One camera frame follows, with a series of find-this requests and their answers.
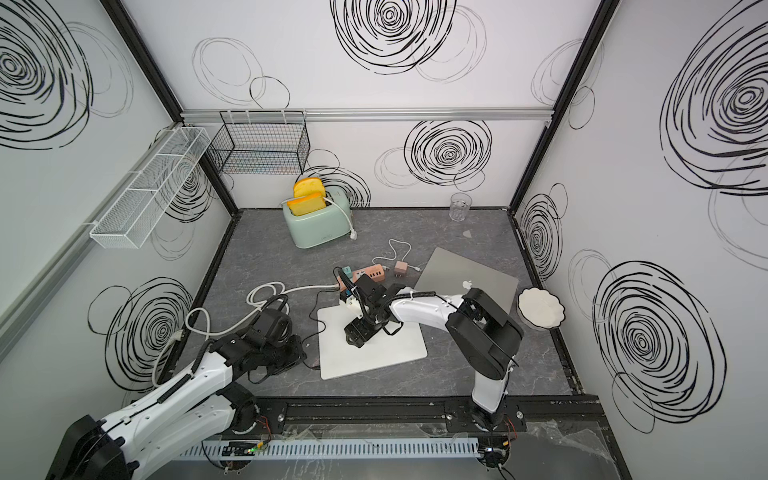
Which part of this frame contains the orange power strip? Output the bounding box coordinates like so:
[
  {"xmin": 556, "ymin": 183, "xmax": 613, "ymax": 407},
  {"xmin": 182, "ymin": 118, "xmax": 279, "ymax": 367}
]
[{"xmin": 334, "ymin": 264, "xmax": 386, "ymax": 291}]

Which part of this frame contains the pink charger adapter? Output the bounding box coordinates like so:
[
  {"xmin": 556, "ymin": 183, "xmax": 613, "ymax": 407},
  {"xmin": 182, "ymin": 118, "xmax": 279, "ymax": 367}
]
[{"xmin": 393, "ymin": 261, "xmax": 408, "ymax": 277}]

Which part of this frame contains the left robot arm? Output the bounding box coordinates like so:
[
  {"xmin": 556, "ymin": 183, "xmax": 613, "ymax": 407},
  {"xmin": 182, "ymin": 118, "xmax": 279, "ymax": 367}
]
[{"xmin": 47, "ymin": 294, "xmax": 306, "ymax": 479}]

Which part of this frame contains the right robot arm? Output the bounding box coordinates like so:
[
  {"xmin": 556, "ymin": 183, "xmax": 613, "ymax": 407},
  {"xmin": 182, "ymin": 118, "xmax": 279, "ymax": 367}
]
[{"xmin": 338, "ymin": 272, "xmax": 524, "ymax": 429}]

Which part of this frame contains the silver laptop with apple logo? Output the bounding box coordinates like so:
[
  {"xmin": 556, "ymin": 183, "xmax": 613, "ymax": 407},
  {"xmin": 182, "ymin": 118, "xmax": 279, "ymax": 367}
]
[{"xmin": 317, "ymin": 300, "xmax": 427, "ymax": 380}]

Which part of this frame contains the grey laptop at right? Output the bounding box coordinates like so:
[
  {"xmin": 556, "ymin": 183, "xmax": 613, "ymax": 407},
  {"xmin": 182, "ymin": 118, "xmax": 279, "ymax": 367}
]
[{"xmin": 415, "ymin": 247, "xmax": 519, "ymax": 313}]

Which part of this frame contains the mint green toaster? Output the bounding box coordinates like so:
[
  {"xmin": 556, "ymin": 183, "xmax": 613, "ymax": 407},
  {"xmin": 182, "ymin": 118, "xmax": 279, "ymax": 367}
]
[{"xmin": 282, "ymin": 186, "xmax": 356, "ymax": 249}]

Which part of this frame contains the yellow toast slice front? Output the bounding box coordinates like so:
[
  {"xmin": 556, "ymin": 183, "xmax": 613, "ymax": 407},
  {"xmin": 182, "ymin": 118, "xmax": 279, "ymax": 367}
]
[{"xmin": 286, "ymin": 192, "xmax": 327, "ymax": 217}]

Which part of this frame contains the yellow toast slice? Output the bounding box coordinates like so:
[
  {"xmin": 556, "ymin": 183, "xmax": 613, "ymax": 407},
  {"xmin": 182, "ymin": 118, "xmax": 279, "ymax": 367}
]
[
  {"xmin": 293, "ymin": 177, "xmax": 326, "ymax": 198},
  {"xmin": 286, "ymin": 192, "xmax": 327, "ymax": 217}
]

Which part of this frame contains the clear drinking glass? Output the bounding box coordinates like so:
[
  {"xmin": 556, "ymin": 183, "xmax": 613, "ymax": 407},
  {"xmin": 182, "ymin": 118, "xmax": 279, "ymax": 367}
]
[{"xmin": 449, "ymin": 192, "xmax": 472, "ymax": 222}]

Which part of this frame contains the yellow toast slice back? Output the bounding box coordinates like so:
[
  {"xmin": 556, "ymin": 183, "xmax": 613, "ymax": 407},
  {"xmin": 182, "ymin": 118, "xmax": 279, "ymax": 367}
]
[{"xmin": 293, "ymin": 177, "xmax": 326, "ymax": 198}]

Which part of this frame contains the white scalloped bowl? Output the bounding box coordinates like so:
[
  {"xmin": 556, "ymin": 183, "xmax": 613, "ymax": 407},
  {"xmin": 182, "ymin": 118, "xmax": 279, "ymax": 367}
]
[{"xmin": 517, "ymin": 288, "xmax": 565, "ymax": 330}]

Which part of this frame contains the white power strip cord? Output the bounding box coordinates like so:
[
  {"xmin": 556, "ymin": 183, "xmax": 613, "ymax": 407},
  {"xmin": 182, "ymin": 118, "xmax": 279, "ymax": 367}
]
[{"xmin": 151, "ymin": 281, "xmax": 340, "ymax": 390}]

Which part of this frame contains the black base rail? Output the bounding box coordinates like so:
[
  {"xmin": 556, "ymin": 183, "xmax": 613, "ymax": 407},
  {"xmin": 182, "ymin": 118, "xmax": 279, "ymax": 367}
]
[{"xmin": 255, "ymin": 395, "xmax": 605, "ymax": 433}]

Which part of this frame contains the white toaster cord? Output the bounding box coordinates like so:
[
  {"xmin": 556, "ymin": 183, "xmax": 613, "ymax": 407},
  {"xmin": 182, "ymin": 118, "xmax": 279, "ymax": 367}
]
[{"xmin": 323, "ymin": 196, "xmax": 359, "ymax": 241}]

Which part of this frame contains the grey slotted cable duct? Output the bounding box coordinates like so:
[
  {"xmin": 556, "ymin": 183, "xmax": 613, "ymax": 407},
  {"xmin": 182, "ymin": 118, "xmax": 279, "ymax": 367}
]
[{"xmin": 178, "ymin": 438, "xmax": 484, "ymax": 463}]

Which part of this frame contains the white wire shelf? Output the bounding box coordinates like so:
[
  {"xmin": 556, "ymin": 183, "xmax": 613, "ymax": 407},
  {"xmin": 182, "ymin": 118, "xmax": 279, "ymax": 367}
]
[{"xmin": 89, "ymin": 127, "xmax": 210, "ymax": 249}]

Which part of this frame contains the black wire basket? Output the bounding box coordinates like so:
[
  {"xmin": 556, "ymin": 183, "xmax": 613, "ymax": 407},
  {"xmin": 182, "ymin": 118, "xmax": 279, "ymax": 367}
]
[{"xmin": 208, "ymin": 110, "xmax": 311, "ymax": 176}]

